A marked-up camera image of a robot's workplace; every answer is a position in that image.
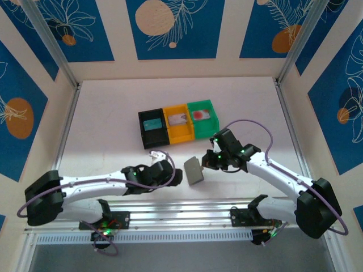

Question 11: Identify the grey leather card holder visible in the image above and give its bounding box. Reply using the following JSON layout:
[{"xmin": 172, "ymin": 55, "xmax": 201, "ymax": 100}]
[{"xmin": 183, "ymin": 156, "xmax": 205, "ymax": 187}]

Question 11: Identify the red circle print card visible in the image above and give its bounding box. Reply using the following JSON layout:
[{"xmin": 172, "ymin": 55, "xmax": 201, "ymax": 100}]
[{"xmin": 192, "ymin": 109, "xmax": 211, "ymax": 121}]

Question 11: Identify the silver VIP card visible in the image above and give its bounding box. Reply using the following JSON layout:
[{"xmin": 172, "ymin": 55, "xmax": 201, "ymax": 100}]
[{"xmin": 167, "ymin": 113, "xmax": 188, "ymax": 125}]

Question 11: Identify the teal chip card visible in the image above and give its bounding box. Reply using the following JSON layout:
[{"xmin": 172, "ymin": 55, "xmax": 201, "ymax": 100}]
[{"xmin": 143, "ymin": 118, "xmax": 163, "ymax": 131}]

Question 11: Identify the green plastic bin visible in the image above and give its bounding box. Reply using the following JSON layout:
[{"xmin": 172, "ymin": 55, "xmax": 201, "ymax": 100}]
[{"xmin": 187, "ymin": 99, "xmax": 221, "ymax": 140}]

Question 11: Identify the yellow plastic bin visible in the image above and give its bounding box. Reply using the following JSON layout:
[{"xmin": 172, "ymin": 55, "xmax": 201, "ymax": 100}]
[{"xmin": 163, "ymin": 104, "xmax": 196, "ymax": 145}]

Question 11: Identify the black plastic bin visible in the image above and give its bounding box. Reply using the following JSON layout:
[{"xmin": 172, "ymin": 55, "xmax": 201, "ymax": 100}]
[{"xmin": 138, "ymin": 108, "xmax": 171, "ymax": 150}]

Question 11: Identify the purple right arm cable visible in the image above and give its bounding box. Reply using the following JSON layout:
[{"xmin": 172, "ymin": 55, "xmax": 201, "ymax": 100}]
[{"xmin": 226, "ymin": 118, "xmax": 350, "ymax": 236}]

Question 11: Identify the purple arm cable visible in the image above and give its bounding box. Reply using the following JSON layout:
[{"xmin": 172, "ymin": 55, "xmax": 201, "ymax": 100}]
[
  {"xmin": 226, "ymin": 118, "xmax": 350, "ymax": 236},
  {"xmin": 16, "ymin": 150, "xmax": 177, "ymax": 219}
]

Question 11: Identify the aluminium mounting rail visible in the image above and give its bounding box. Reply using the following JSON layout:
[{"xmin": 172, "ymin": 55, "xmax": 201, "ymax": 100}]
[{"xmin": 24, "ymin": 198, "xmax": 338, "ymax": 232}]

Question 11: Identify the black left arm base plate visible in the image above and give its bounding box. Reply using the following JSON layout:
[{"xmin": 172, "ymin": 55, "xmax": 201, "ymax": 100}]
[{"xmin": 78, "ymin": 211, "xmax": 131, "ymax": 231}]

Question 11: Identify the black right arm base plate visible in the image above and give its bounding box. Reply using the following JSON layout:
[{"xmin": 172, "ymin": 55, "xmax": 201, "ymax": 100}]
[{"xmin": 230, "ymin": 207, "xmax": 281, "ymax": 228}]

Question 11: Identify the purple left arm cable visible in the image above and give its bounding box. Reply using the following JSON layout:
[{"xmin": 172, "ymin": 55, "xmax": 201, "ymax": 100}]
[{"xmin": 16, "ymin": 150, "xmax": 177, "ymax": 219}]

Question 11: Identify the white slotted cable duct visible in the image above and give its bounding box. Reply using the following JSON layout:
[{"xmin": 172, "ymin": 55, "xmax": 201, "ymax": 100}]
[{"xmin": 36, "ymin": 229, "xmax": 253, "ymax": 245}]

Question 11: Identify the aluminium side rail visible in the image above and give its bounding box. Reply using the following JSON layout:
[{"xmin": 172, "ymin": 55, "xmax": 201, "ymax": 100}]
[
  {"xmin": 42, "ymin": 82, "xmax": 83, "ymax": 205},
  {"xmin": 274, "ymin": 79, "xmax": 318, "ymax": 203}
]

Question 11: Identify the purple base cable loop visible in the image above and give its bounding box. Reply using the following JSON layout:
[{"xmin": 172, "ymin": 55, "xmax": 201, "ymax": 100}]
[{"xmin": 91, "ymin": 222, "xmax": 119, "ymax": 257}]

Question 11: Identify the aluminium frame post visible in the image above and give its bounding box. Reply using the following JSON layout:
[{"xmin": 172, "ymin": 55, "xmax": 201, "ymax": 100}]
[
  {"xmin": 21, "ymin": 0, "xmax": 81, "ymax": 89},
  {"xmin": 275, "ymin": 0, "xmax": 333, "ymax": 86}
]

